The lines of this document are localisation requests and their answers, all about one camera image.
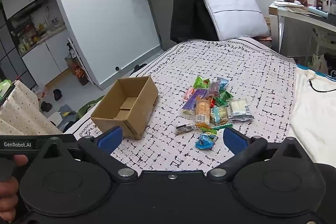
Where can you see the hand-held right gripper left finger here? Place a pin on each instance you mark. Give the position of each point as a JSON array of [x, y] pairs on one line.
[[110, 138]]

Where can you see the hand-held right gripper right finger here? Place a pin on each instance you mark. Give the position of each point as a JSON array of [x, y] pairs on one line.
[[235, 140]]

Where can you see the green striped snack packet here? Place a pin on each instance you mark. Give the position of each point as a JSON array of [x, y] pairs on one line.
[[221, 127]]

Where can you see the blue cookie packet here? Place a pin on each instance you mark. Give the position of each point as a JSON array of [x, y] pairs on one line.
[[204, 141]]

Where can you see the blue label cracker packet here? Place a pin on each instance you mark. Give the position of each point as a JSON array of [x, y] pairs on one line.
[[219, 113]]

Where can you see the white cake packet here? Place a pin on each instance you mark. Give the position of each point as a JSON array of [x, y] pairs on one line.
[[239, 107]]

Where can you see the cardboard box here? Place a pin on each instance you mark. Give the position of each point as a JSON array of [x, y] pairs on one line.
[[139, 113]]

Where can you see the orange biscuit packet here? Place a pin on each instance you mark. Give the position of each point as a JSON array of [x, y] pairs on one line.
[[202, 111]]

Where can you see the dark green snack packet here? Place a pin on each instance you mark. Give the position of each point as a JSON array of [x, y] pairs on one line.
[[223, 98]]

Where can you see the small black snack packet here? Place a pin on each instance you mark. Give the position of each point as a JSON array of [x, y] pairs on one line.
[[185, 129]]

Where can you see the clear purple cake packet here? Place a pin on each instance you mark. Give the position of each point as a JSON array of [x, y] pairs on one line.
[[214, 88]]

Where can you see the purple snack packet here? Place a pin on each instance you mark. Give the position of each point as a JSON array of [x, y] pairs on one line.
[[195, 98]]

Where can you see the light blue snack packet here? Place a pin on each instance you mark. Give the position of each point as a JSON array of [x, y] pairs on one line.
[[222, 83]]

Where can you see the pink snack packet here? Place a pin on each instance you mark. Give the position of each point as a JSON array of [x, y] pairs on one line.
[[188, 94]]

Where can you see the bright green snack packet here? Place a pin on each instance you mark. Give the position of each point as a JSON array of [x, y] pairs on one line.
[[200, 82]]

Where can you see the person's left hand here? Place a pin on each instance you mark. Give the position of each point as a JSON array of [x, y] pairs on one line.
[[9, 195]]

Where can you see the dotted beige cloth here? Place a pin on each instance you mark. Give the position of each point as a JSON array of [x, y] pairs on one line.
[[23, 113]]

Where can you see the green cartoon rug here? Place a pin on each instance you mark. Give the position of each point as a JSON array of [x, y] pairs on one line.
[[86, 108]]

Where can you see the grey blue cloth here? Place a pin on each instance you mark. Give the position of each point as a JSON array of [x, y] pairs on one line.
[[67, 119]]

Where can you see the green plastic object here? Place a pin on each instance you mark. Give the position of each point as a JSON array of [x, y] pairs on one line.
[[5, 88]]

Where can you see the brown carton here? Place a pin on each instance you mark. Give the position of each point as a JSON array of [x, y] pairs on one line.
[[78, 73]]

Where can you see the white t-shirt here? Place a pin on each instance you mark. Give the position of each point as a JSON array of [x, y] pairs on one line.
[[312, 113]]

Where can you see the white base cabinet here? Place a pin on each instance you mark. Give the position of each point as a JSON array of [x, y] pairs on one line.
[[47, 61]]

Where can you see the black grid partition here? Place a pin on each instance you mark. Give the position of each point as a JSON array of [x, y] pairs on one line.
[[10, 56]]

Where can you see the printed bed blanket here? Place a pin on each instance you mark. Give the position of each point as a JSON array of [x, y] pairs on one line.
[[168, 69]]

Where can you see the black spray bottle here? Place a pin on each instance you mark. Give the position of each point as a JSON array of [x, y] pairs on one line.
[[71, 52]]

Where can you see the red patterned packet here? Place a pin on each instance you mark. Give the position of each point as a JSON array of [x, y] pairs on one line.
[[263, 39]]

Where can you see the kitchen counter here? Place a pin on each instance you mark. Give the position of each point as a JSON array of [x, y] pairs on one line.
[[39, 37]]

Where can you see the light grey pillow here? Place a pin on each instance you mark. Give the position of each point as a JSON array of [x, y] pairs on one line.
[[233, 19]]

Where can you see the white door panel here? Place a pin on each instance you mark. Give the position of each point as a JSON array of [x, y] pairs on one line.
[[105, 16]]

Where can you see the black jacket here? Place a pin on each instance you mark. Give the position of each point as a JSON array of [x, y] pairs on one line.
[[189, 11]]

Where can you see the white desk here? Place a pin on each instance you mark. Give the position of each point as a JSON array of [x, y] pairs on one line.
[[291, 12]]

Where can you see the grey door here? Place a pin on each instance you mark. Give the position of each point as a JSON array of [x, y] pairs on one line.
[[162, 3]]

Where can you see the white flat box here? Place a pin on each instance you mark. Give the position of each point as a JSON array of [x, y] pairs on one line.
[[286, 3]]

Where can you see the light blue case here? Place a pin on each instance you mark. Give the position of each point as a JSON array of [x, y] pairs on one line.
[[317, 11]]

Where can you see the clear plastic container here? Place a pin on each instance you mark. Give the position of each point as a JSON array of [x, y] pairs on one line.
[[329, 1]]

